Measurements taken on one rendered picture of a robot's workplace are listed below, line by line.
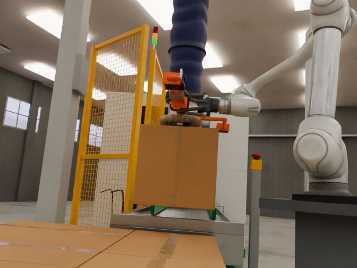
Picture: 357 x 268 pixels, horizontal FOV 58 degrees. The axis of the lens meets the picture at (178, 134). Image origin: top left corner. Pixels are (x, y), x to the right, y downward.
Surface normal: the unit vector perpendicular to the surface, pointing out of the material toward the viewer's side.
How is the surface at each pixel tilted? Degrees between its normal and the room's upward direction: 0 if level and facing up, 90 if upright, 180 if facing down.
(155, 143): 89
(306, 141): 96
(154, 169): 89
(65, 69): 90
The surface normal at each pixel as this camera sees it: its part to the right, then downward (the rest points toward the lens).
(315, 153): -0.57, -0.13
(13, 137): 0.91, 0.00
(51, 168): -0.06, -0.17
